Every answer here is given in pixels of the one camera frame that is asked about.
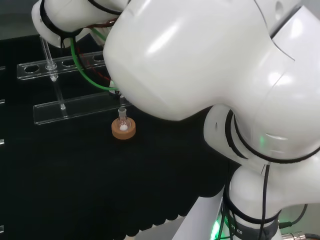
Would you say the clear acrylic funnel stand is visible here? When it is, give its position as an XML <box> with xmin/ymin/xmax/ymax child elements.
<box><xmin>16</xmin><ymin>35</ymin><xmax>139</xmax><ymax>126</ymax></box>

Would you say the small round-bottom glass flask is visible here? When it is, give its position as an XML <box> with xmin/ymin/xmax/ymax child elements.
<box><xmin>116</xmin><ymin>107</ymin><xmax>131</xmax><ymax>133</ymax></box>

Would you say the black bench cloth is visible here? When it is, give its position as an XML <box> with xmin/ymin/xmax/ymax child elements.
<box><xmin>0</xmin><ymin>34</ymin><xmax>242</xmax><ymax>238</ymax></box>

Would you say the tan cork ring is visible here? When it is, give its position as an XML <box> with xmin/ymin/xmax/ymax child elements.
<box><xmin>111</xmin><ymin>117</ymin><xmax>137</xmax><ymax>141</ymax></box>

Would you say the thin red cable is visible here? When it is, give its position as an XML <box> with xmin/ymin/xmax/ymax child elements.
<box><xmin>76</xmin><ymin>45</ymin><xmax>111</xmax><ymax>81</ymax></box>

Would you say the green cable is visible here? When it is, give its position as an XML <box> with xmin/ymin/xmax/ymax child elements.
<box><xmin>69</xmin><ymin>26</ymin><xmax>122</xmax><ymax>92</ymax></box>

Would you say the long black cable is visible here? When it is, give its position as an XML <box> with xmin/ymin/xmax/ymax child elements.
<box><xmin>258</xmin><ymin>162</ymin><xmax>272</xmax><ymax>240</ymax></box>

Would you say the black cable with plug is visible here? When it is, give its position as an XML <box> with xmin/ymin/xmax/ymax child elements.
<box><xmin>278</xmin><ymin>203</ymin><xmax>309</xmax><ymax>227</ymax></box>

